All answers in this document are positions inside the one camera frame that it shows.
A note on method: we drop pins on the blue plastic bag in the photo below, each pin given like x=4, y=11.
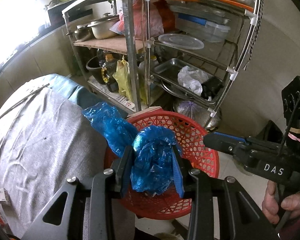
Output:
x=152, y=170

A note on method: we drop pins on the yellow plastic bag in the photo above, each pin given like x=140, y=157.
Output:
x=122, y=77

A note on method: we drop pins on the clear storage box blue lid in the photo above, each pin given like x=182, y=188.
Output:
x=199, y=27

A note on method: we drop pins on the cooking oil bottle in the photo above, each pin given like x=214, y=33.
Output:
x=108, y=69

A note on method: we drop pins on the blue under tablecloth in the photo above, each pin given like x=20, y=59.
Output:
x=61, y=101

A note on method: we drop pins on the pink plastic bag on rack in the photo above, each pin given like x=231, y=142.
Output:
x=139, y=17

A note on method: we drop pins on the steel tray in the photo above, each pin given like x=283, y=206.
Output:
x=166, y=74

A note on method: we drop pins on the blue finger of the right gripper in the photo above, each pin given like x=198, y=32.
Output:
x=217, y=136
x=219, y=146

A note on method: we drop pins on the grey tablecloth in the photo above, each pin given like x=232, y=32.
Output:
x=37, y=157

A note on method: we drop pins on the metal storage rack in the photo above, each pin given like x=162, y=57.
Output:
x=136, y=53

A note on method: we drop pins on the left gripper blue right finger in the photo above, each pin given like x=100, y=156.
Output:
x=191, y=183

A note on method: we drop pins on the steel pot with lid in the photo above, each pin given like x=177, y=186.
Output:
x=101, y=27

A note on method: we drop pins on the orange white medicine box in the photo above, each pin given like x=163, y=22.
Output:
x=3, y=220

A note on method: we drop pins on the white plastic bag in tray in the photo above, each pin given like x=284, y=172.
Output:
x=192, y=79

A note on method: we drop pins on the person's right hand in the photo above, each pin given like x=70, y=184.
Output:
x=270, y=206

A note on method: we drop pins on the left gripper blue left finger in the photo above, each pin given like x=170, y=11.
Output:
x=108, y=220

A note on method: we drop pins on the round clear plastic lid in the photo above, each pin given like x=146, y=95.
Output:
x=181, y=41

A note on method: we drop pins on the white purple medicine box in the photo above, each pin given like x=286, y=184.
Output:
x=4, y=197

